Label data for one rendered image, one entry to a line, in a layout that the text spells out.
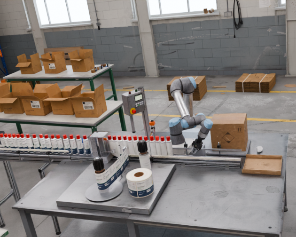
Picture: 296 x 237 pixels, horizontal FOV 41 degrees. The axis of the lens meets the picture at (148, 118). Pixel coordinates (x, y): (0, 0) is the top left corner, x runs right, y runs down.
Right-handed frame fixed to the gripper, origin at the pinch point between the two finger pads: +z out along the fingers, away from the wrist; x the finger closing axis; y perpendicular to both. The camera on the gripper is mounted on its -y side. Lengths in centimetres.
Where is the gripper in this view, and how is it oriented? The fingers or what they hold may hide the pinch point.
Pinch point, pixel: (193, 152)
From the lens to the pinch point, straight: 351.0
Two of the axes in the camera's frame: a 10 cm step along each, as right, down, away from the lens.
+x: 8.8, 4.6, -1.4
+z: -3.4, 8.0, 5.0
